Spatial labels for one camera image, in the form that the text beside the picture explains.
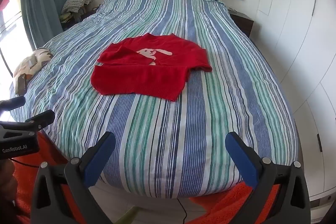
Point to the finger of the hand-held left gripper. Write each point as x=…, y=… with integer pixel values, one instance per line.
x=13, y=103
x=39, y=119

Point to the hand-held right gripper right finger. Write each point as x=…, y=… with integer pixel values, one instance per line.
x=241, y=158

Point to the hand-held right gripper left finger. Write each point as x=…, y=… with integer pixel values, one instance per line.
x=101, y=158

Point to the red knit sweater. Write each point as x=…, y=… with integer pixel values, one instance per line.
x=147, y=77

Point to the dark phone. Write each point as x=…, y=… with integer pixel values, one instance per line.
x=22, y=83

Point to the orange fluffy rug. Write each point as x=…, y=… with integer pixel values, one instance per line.
x=223, y=208

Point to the patterned beige pillow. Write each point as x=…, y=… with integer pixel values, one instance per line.
x=39, y=54

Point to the striped duvet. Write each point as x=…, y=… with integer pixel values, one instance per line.
x=170, y=134

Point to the window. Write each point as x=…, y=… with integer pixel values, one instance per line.
x=10, y=24

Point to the yellow-green cloth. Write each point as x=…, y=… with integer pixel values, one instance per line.
x=65, y=17

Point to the blue curtain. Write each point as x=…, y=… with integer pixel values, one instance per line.
x=44, y=3

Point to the white wardrobe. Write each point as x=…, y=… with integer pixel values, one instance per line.
x=296, y=29

